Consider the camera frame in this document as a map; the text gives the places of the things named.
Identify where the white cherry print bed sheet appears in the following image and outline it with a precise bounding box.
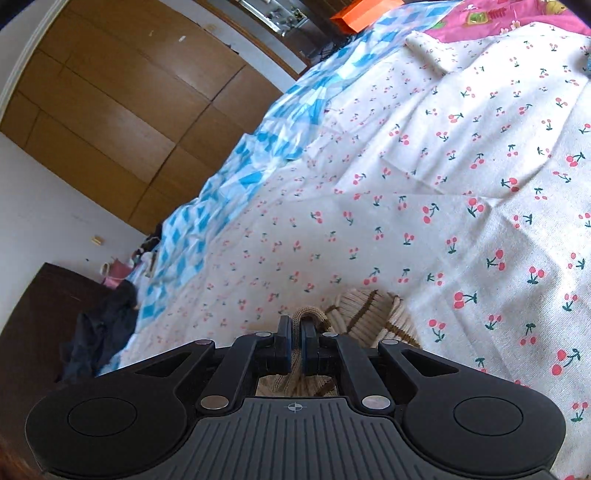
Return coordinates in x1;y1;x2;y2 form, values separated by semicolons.
99;9;591;480

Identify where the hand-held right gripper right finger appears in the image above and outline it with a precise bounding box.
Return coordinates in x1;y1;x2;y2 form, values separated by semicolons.
300;318;467;414

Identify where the blue and white checkered quilt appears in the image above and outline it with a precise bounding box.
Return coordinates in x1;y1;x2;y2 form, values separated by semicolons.
124;0;462;333

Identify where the wooden wardrobe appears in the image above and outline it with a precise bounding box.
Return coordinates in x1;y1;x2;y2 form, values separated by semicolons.
0;0;301;236

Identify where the pink cartoon print sheet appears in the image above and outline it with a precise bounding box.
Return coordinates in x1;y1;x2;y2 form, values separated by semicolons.
425;0;591;40

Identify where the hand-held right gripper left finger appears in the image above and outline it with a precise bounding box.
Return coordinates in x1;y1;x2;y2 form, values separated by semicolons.
124;315;294;414

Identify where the black and white small cloth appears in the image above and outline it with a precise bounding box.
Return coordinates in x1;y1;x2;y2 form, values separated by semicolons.
131;224;164;278

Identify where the pink bag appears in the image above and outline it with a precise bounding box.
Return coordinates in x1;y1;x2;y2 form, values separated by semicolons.
100;259;132;289

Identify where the beige brown-striped knit sweater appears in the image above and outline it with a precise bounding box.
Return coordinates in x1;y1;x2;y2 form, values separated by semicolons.
252;287;422;398

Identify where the dark navy jacket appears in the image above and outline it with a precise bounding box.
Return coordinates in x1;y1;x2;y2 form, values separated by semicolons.
62;281;139;384

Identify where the dark wooden headboard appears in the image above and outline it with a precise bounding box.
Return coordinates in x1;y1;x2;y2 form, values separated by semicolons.
0;262;116;457

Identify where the orange box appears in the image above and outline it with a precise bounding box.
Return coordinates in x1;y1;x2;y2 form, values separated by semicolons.
330;0;404;34

